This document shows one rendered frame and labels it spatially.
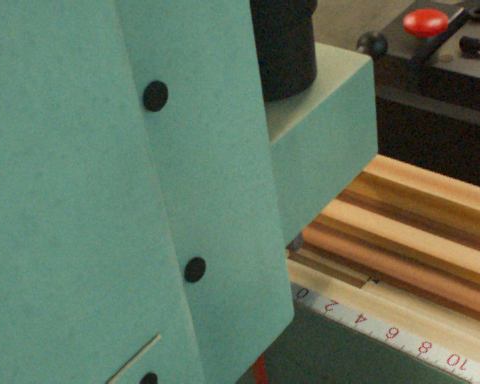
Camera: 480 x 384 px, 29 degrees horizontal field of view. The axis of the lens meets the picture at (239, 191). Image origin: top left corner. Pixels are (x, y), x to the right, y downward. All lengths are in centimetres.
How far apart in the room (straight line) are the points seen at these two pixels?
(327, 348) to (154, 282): 26
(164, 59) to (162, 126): 2
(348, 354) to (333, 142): 12
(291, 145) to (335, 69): 6
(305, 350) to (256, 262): 16
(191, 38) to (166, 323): 10
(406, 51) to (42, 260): 43
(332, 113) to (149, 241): 23
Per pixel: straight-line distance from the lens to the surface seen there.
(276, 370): 60
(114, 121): 26
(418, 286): 56
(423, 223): 59
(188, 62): 34
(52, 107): 24
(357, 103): 53
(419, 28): 65
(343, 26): 278
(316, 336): 55
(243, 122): 38
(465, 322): 55
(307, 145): 49
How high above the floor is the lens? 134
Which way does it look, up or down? 38 degrees down
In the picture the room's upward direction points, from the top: 10 degrees counter-clockwise
